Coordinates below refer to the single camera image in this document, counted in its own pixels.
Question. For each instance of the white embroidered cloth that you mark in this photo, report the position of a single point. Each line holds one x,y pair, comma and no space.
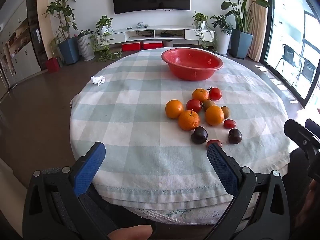
175,215

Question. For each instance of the red tomato with green stem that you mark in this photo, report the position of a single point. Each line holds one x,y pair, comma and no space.
215,93

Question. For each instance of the black framed glass door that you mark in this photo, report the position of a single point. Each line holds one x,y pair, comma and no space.
268,30

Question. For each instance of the large-leaf plant in blue pot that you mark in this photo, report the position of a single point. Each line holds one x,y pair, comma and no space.
241,43

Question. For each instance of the black mesh chair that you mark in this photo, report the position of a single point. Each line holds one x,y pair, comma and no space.
308,70
290,57

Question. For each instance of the red storage box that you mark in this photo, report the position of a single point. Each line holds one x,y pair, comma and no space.
153,45
131,47

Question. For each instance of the person's left hand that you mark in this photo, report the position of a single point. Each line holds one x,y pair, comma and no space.
130,232

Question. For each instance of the small red cherry tomato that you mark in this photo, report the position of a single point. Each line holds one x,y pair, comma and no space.
229,123
214,142

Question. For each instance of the crumpled white tissue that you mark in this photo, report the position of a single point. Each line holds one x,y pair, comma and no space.
98,80

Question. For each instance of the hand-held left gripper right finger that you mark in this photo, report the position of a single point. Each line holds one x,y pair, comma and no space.
222,171

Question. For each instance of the beige curtain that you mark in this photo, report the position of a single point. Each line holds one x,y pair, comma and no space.
257,17

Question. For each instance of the small brown kiwi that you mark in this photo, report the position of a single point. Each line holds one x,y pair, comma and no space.
225,111
208,104

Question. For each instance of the red plastic colander bowl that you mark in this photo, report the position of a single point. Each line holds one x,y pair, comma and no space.
192,63

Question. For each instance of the small plant in red pot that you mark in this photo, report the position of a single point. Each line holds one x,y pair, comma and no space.
52,65

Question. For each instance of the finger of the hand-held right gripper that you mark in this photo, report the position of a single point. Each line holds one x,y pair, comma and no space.
313,126
297,132

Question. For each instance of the orange with stem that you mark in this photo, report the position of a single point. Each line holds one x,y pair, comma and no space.
188,120

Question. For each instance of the bushy plant in white pot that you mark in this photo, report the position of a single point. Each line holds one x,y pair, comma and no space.
223,42

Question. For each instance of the small white pot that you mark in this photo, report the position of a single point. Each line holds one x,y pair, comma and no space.
168,43

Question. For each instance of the leafy tree in blue pot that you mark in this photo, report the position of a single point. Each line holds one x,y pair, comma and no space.
68,51

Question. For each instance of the checked green white tablecloth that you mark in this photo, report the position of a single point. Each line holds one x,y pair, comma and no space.
140,120

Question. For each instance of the white wall cabinets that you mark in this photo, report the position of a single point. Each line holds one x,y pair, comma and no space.
22,55

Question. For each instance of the trailing potted plant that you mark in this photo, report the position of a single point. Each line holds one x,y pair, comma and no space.
103,26
200,20

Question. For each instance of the dark purple plum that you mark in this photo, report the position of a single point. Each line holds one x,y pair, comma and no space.
235,136
199,135

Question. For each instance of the white television cabinet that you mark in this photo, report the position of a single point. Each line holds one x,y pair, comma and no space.
140,33

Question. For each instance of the plant in white ribbed pot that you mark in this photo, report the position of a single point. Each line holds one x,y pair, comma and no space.
86,47

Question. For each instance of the flat black device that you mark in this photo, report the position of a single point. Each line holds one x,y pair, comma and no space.
171,34

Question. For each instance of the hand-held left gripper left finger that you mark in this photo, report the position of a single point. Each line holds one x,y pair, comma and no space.
88,171

